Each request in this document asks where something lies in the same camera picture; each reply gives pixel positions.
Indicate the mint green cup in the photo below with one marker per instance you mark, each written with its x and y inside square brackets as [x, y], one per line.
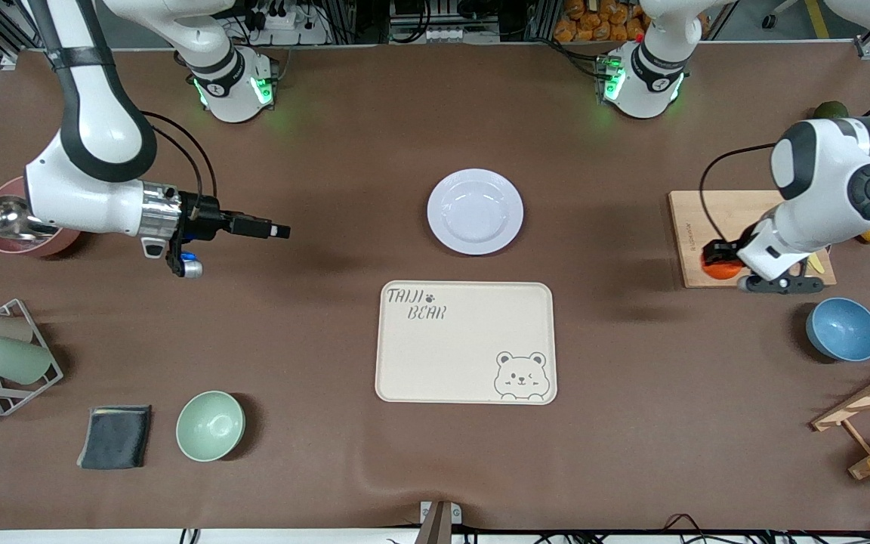
[12, 360]

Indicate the dark green lime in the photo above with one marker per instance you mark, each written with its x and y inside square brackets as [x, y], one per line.
[830, 110]

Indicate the metal scoop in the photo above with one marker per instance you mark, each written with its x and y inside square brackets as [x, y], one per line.
[4, 215]

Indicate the bag of bread rolls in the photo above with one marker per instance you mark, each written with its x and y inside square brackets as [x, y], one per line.
[593, 23]

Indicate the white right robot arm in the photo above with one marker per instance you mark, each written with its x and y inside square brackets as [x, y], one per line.
[95, 136]

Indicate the blue bowl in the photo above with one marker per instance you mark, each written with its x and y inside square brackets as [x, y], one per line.
[844, 330]

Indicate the brown table mat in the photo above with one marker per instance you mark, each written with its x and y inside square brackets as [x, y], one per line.
[631, 453]

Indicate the cream bear print tray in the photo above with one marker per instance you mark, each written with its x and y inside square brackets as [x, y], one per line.
[405, 378]

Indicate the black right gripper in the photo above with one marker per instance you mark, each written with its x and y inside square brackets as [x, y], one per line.
[204, 217]

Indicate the pink bowl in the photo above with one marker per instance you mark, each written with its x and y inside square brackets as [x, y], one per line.
[27, 248]

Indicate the metal table clamp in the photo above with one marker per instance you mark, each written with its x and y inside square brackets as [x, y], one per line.
[439, 525]

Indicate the wooden cutting board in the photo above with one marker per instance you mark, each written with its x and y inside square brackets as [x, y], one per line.
[688, 219]

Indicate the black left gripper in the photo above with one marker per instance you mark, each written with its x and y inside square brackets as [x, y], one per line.
[720, 250]

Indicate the mint green bowl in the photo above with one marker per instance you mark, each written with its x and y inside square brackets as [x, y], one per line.
[210, 427]

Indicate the wooden mug rack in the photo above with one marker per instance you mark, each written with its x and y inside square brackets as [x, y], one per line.
[858, 404]

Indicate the white power strip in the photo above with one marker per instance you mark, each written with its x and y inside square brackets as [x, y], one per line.
[291, 34]

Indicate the dark grey folded cloth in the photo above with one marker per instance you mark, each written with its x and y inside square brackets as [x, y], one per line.
[114, 438]

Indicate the lavender round plate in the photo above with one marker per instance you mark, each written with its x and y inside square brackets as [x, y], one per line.
[475, 211]

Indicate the orange fruit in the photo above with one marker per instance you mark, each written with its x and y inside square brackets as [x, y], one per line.
[720, 270]

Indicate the small white socket strip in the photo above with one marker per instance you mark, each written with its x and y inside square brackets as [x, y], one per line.
[450, 34]

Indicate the yellow plastic knife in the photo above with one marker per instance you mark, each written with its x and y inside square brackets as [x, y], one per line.
[820, 266]

